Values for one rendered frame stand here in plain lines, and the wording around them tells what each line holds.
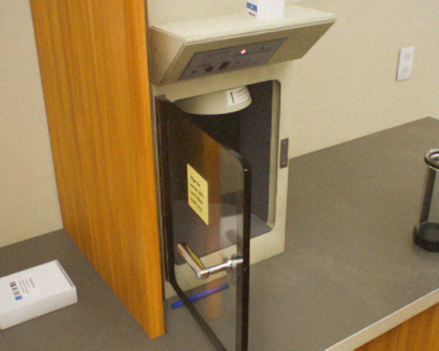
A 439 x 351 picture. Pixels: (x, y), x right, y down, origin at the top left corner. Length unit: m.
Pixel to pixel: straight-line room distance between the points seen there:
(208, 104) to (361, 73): 0.97
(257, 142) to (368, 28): 0.82
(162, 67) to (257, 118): 0.36
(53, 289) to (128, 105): 0.48
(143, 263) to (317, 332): 0.37
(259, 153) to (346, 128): 0.79
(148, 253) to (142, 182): 0.14
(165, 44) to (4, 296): 0.62
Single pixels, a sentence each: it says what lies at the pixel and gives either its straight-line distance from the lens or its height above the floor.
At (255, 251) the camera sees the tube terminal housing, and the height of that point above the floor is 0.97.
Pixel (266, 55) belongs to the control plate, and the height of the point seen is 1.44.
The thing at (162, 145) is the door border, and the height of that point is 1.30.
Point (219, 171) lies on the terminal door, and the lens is 0.83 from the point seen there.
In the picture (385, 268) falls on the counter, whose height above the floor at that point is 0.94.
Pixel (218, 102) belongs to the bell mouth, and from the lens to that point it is 1.13.
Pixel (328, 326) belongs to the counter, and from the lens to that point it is 1.18.
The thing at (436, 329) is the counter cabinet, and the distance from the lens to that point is 1.50.
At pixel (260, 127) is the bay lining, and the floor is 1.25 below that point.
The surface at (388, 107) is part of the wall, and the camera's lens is 2.17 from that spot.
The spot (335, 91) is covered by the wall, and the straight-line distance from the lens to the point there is 1.94.
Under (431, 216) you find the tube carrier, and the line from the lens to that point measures 1.41.
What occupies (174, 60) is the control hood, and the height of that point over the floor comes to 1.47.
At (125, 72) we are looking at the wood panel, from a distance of 0.90.
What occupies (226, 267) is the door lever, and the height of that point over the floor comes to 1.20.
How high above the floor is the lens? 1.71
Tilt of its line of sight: 27 degrees down
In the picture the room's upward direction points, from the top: straight up
